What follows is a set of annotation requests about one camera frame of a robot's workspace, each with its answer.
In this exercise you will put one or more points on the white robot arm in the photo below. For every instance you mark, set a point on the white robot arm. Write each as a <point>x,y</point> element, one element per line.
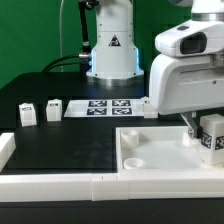
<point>115,58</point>

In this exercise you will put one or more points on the white marker sheet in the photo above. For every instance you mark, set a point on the white marker sheet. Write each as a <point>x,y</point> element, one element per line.
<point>104,108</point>

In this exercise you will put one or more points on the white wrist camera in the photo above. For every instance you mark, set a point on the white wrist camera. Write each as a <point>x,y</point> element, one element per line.
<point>191,38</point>

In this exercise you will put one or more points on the white square tabletop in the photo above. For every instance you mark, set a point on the white square tabletop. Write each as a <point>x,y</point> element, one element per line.
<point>162,148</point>

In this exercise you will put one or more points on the white U-shaped obstacle fence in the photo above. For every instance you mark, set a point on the white U-shaped obstacle fence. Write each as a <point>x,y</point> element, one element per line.
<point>205,183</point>

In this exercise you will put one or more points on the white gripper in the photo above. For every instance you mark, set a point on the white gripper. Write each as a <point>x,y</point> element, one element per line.
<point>181,85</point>

